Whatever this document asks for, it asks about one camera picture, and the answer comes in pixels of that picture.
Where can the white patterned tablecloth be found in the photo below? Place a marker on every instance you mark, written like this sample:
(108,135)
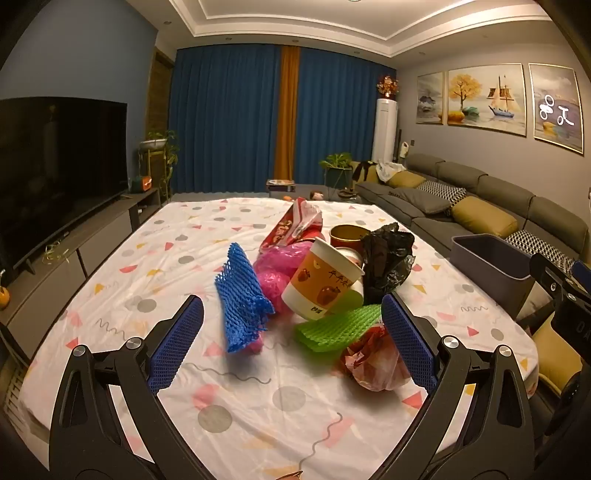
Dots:
(231,240)

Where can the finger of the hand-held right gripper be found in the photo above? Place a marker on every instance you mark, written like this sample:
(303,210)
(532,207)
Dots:
(549,274)
(583,274)

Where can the red plastic bag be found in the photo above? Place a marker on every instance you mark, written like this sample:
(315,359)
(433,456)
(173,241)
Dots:
(369,364)

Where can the black plastic bag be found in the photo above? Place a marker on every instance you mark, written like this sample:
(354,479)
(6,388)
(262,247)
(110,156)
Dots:
(385,258)

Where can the black white patterned cushion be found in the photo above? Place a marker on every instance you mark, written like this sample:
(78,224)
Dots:
(445,190)
(545,247)

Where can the yellow green ribbon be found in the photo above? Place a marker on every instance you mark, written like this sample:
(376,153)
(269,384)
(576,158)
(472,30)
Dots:
(55,253)

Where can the black garment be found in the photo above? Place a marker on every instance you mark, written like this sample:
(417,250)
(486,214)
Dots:
(364,171)

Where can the grey television cabinet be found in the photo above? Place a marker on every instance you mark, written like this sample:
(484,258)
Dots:
(106,221)

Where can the apple print paper cup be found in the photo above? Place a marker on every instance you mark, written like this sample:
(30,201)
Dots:
(318,281)

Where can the white paper cup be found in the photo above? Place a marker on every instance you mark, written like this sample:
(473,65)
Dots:
(348,256)

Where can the large red gold-rimmed cup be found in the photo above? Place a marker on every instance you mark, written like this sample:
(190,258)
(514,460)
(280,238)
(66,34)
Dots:
(344,237)

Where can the orange flower decoration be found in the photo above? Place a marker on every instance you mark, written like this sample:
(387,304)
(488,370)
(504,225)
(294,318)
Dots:
(388,86)

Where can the green foam net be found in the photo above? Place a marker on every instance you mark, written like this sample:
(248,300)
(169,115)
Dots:
(332,330)

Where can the grey cushion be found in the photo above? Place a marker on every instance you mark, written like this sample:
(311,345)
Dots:
(420,201)

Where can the red snack packet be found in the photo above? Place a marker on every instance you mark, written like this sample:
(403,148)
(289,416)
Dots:
(288,228)

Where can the pink toy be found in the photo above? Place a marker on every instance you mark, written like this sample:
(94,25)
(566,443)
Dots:
(316,195)

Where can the blue foam net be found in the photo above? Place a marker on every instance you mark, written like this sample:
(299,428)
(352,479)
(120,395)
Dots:
(240,295)

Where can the white cloth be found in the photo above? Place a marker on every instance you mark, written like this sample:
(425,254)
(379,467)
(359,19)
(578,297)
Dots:
(390,170)

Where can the grey sky painting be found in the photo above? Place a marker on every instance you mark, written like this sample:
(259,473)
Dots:
(554,106)

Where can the orange curtain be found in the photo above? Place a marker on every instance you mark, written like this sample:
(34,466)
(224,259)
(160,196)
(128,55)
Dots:
(288,110)

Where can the large yellow cushion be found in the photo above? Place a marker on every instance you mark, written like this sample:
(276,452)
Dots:
(485,217)

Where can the pink plastic bag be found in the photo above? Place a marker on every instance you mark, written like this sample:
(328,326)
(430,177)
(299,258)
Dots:
(272,281)

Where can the tree and sailboat painting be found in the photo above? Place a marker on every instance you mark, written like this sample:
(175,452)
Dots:
(485,99)

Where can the grey plastic bin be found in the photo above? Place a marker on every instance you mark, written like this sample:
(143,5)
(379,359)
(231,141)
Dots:
(485,263)

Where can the small low table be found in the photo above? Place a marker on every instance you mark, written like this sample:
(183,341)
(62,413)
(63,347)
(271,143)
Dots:
(280,186)

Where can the orange fruit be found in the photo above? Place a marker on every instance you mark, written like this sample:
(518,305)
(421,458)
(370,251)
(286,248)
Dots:
(3,297)

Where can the white watering can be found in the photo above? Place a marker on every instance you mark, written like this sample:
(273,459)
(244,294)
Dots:
(404,150)

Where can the trailing potted plant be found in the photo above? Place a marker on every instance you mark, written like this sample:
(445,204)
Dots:
(159,141)

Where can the small yellow cushion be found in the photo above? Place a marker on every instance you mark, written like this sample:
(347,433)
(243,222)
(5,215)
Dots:
(406,180)

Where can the blue curtain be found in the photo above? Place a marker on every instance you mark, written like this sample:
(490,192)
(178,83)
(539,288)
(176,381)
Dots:
(221,120)
(341,115)

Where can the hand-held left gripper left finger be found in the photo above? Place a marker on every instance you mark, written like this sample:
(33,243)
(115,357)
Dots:
(178,341)

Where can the black television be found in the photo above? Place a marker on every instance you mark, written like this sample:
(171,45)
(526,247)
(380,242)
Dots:
(55,175)

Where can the white standing air conditioner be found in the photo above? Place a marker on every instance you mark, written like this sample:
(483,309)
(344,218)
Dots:
(384,129)

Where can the grey sofa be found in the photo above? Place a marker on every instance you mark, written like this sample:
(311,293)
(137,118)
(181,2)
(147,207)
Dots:
(508,184)

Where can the green potted plant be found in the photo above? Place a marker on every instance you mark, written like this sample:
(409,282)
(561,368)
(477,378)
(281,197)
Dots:
(337,162)

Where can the round tea tray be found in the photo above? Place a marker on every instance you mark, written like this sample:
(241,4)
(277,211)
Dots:
(347,194)

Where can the gold plant stand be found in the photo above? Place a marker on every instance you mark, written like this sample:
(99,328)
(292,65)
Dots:
(150,170)

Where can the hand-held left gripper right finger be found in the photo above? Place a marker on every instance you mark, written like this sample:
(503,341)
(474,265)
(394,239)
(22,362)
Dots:
(411,341)

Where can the small grey landscape painting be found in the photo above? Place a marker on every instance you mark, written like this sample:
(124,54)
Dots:
(430,99)

